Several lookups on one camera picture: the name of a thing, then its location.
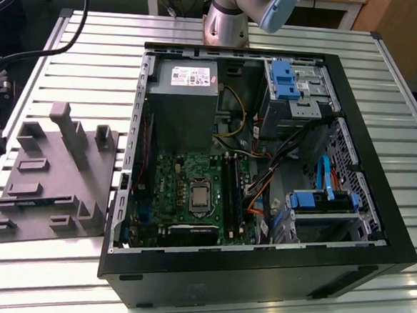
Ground black RAM stick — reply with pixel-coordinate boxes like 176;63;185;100
13;195;61;211
224;154;250;236

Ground black empty RAM slot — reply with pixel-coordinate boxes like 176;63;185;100
216;153;241;239

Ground grey plastic parts rack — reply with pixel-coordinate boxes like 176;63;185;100
0;97;124;254

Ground green motherboard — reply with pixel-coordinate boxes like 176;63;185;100
126;146;267;257

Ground grey power supply unit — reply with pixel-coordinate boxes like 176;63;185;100
142;55;223;157

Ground silver CPU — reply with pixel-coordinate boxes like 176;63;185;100
191;187;211;207

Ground metal socket cover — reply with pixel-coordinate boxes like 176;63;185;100
185;175;218;219

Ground black graphics card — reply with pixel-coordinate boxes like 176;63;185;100
158;220;221;252

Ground black open PC case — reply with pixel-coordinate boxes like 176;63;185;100
94;37;417;313

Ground blue plastic drive carrier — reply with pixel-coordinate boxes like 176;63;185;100
268;59;305;102

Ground grey metal drive cage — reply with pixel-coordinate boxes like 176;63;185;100
258;54;346;146

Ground hard disk in blue carrier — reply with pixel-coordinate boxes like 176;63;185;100
286;187;363;221

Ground grey metal disk bay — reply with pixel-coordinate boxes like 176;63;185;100
272;204;376;252

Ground white-legged wooden desk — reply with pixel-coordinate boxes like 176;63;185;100
39;0;371;32

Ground wooden cabinet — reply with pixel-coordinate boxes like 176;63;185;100
348;0;417;83

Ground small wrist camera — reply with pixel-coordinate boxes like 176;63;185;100
0;71;17;96

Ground thin red wire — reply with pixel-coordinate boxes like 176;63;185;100
138;117;151;171

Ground yellow wire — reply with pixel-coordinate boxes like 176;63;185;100
212;84;251;143

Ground orange wire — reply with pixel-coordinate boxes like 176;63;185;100
246;190;270;218

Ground black cable bundle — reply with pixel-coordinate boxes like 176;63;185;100
244;109;338;202

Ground blue flat data cable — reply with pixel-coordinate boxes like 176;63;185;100
314;154;339;202

